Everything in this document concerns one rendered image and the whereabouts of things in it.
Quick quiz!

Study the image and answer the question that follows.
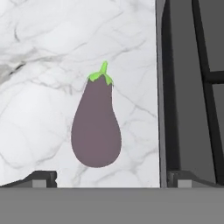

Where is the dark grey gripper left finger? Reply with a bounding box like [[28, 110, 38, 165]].
[[0, 171, 58, 188]]

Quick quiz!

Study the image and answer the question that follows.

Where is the grey stove with black grates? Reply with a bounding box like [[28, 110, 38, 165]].
[[154, 0, 224, 188]]

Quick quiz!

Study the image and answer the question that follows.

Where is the purple eggplant with green stem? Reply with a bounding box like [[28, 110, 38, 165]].
[[70, 60, 123, 169]]

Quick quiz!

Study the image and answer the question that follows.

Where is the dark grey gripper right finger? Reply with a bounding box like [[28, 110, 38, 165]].
[[167, 170, 224, 188]]

